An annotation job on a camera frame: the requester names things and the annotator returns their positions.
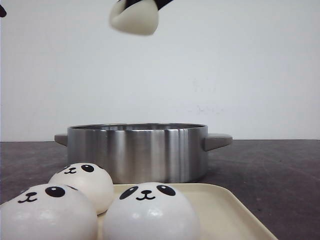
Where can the stainless steel steamer pot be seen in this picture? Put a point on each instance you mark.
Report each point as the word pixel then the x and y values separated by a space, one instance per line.
pixel 144 152

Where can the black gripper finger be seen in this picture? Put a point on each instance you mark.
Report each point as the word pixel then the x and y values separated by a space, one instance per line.
pixel 162 3
pixel 3 12
pixel 129 3

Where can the panda bun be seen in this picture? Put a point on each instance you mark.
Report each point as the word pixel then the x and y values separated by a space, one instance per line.
pixel 141 18
pixel 49 212
pixel 151 211
pixel 91 179

